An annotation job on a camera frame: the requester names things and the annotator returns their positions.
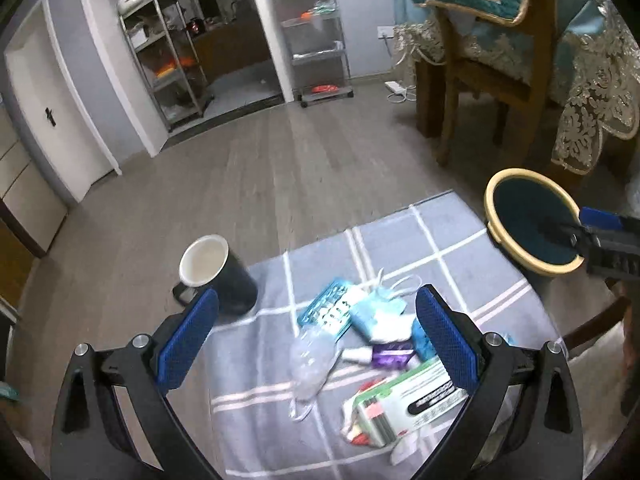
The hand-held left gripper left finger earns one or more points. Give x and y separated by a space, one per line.
190 335

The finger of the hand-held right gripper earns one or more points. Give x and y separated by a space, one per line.
562 231
600 217

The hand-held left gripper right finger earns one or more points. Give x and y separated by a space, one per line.
445 340

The blue wrapper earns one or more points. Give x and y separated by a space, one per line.
424 342

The yellow rimmed trash bin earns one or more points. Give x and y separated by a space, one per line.
520 210

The blue face mask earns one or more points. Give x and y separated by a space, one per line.
370 315

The green white cardboard box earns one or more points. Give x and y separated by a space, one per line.
425 390

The purple wrapper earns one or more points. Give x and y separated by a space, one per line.
392 357

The black mug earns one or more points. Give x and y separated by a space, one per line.
235 285

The dark wooden chair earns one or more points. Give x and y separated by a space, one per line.
595 322

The grey checked mat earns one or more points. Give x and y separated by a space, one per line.
400 250

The white plastic scrap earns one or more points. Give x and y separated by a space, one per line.
404 450

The teal pill blister pack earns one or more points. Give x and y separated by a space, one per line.
325 310

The clear plastic bag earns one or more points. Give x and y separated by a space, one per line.
312 360

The red white wrapper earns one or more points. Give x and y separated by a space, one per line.
356 437

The white fluffy rug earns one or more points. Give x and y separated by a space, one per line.
595 390

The table with lace cloth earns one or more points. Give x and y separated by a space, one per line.
590 75

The light wooden chair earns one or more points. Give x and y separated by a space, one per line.
542 35

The beige cabinet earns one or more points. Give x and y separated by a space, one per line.
30 195

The white power strip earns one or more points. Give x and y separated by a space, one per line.
395 86

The white door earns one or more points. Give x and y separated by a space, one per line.
55 110

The red packet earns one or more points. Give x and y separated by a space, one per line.
326 89

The wooden kitchen counter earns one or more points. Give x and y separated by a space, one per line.
230 50

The steel kitchen rack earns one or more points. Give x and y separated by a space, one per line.
158 35

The grey wheeled shelf rack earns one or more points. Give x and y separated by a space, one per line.
312 55

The white wall socket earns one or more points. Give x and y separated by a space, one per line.
385 32

